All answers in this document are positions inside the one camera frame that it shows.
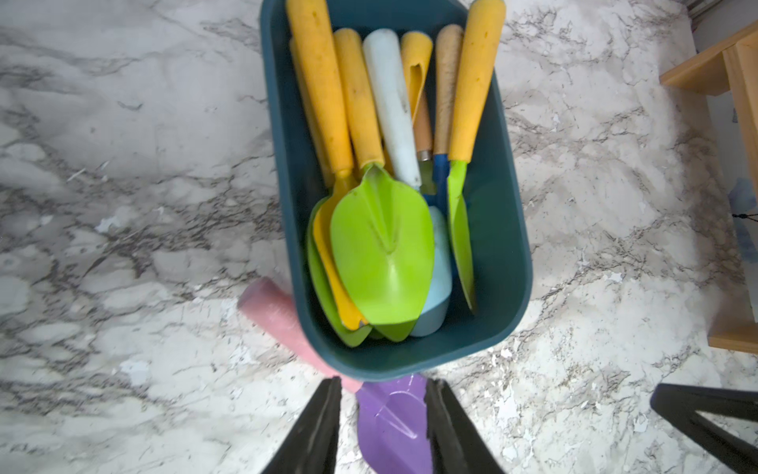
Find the blue shovel wooden handle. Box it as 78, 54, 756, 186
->
432, 24, 464, 215

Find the teal plastic storage box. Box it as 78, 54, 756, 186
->
260, 1, 533, 381

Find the green trowel yellow foam handle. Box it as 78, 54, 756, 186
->
289, 39, 418, 348

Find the purple shovel pink handle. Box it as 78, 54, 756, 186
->
238, 278, 433, 473

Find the wooden corner shelf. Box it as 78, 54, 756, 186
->
659, 22, 757, 354

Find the light blue trowel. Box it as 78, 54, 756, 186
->
363, 29, 452, 338

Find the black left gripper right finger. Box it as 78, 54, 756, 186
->
424, 378, 503, 474

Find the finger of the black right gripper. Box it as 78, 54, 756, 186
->
651, 383, 757, 473

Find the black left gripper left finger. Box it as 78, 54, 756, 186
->
263, 377, 341, 473

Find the green shovel wooden handle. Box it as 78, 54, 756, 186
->
414, 91, 436, 196

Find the yellow plastic scoop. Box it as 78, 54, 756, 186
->
286, 0, 367, 331

